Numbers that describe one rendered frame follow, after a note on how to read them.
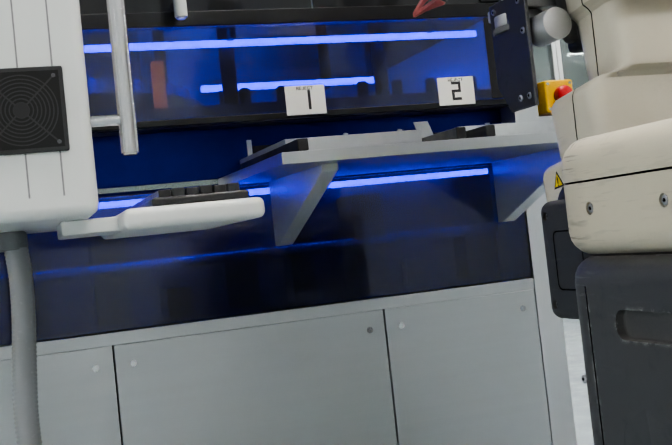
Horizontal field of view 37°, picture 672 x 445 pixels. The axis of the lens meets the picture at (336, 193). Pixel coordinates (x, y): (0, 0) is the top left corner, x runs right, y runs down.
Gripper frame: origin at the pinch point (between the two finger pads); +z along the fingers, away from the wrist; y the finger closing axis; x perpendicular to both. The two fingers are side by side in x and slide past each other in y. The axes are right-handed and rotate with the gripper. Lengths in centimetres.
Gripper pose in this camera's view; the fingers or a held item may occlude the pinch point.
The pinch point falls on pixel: (395, 2)
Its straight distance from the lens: 202.8
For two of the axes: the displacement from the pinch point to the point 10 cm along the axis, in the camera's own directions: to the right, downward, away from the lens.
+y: -8.5, -3.3, -4.1
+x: 0.6, 7.1, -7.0
